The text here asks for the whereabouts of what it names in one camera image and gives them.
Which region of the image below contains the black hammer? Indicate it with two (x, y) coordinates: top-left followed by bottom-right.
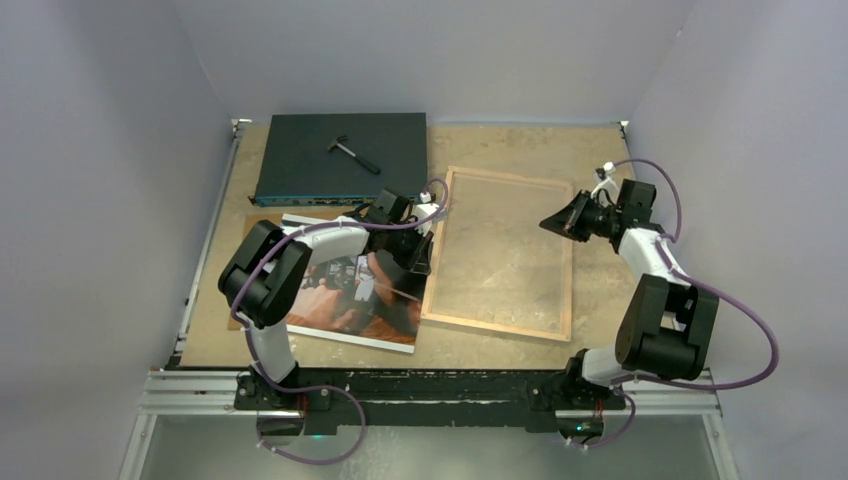
(327, 135), (382, 175)

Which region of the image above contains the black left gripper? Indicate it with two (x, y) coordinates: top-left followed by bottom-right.
(383, 221), (433, 274)

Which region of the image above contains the dark network switch box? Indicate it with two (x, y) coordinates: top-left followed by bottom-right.
(250, 112), (429, 207)

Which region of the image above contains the clear acrylic sheet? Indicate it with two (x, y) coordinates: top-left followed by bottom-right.
(433, 173), (571, 329)

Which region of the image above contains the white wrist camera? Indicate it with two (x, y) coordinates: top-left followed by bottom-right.
(411, 191), (447, 236)
(590, 162), (619, 204)

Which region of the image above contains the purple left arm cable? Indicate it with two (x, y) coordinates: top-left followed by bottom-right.
(229, 177), (450, 466)

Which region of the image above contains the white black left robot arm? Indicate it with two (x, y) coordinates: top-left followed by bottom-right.
(218, 189), (447, 409)

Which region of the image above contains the white wooden picture frame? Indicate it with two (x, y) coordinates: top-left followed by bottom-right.
(420, 165), (576, 344)

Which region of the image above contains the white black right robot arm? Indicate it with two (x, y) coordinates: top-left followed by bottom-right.
(533, 180), (719, 407)

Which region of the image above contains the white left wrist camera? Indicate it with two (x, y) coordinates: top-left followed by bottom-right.
(411, 191), (447, 236)

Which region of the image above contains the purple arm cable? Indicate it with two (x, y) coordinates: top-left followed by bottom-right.
(563, 157), (780, 452)
(229, 177), (450, 466)

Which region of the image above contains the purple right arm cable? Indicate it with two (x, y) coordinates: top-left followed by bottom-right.
(563, 157), (780, 452)

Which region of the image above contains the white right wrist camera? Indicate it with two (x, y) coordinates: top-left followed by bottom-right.
(590, 162), (619, 204)

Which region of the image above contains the large printed photo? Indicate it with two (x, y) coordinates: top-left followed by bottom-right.
(286, 252), (426, 354)

